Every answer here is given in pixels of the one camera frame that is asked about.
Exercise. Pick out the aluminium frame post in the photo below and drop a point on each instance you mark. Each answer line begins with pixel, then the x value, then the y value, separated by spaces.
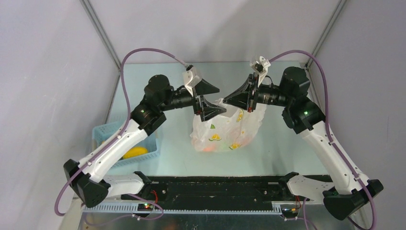
pixel 97 24
pixel 339 8

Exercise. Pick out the white plastic bag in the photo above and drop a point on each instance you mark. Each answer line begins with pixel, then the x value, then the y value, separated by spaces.
pixel 231 130

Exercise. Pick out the left aluminium frame post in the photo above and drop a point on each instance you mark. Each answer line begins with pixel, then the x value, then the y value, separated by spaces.
pixel 97 24

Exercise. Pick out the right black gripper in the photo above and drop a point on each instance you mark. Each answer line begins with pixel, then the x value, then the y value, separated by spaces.
pixel 240 97

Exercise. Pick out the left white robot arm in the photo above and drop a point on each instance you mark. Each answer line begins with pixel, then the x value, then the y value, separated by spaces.
pixel 88 177

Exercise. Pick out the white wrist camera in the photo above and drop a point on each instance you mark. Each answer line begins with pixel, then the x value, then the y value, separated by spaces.
pixel 260 65
pixel 191 79

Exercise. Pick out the right aluminium frame post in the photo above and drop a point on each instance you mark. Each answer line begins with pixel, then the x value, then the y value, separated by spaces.
pixel 339 8

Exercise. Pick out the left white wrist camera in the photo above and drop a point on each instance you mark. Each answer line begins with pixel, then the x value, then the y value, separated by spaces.
pixel 191 79

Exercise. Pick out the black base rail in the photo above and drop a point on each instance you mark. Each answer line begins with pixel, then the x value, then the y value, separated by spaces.
pixel 215 193

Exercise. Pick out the fake yellow mango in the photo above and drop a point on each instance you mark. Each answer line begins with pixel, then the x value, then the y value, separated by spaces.
pixel 134 152

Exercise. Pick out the light blue plastic basket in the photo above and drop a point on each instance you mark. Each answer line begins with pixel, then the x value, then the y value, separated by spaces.
pixel 101 133

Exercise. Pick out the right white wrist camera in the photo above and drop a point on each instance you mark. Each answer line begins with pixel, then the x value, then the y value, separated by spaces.
pixel 260 65

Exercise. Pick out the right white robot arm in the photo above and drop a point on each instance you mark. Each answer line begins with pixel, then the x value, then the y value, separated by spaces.
pixel 350 188

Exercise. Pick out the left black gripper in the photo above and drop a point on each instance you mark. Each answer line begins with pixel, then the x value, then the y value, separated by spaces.
pixel 207 110

